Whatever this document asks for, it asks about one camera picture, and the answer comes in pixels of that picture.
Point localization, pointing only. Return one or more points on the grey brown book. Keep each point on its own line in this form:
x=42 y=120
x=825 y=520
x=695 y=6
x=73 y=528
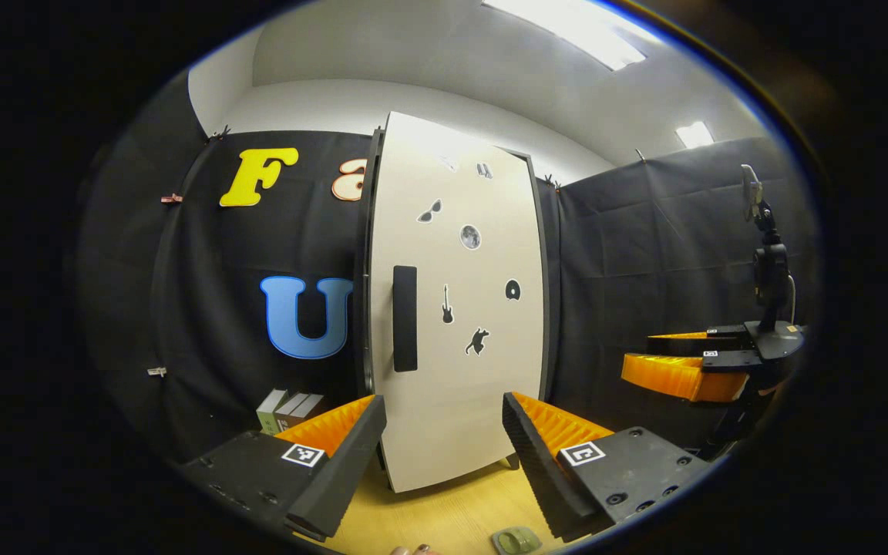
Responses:
x=291 y=408

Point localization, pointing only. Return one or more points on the beige cabinet door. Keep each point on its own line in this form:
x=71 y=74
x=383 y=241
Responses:
x=452 y=416

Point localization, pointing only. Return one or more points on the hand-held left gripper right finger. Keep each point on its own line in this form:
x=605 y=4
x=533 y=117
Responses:
x=543 y=470

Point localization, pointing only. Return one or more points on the green book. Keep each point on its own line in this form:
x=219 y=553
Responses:
x=270 y=412

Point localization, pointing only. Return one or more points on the dark grey cabinet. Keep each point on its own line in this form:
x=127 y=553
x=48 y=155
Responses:
x=361 y=270

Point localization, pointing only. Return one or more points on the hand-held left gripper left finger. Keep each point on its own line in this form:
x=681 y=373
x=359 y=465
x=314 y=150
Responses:
x=336 y=478

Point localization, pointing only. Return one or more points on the black backdrop cloth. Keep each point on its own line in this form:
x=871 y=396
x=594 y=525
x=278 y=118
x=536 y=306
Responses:
x=644 y=247

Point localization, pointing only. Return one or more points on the green coaster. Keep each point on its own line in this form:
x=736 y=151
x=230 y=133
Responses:
x=536 y=539

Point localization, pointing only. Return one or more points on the small ceiling light panel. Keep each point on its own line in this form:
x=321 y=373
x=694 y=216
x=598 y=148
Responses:
x=694 y=134

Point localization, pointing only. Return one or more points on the red cloth clip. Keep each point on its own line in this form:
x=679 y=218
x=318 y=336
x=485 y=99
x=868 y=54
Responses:
x=171 y=199

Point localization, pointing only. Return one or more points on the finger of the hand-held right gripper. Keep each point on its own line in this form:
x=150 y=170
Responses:
x=729 y=362
x=714 y=344

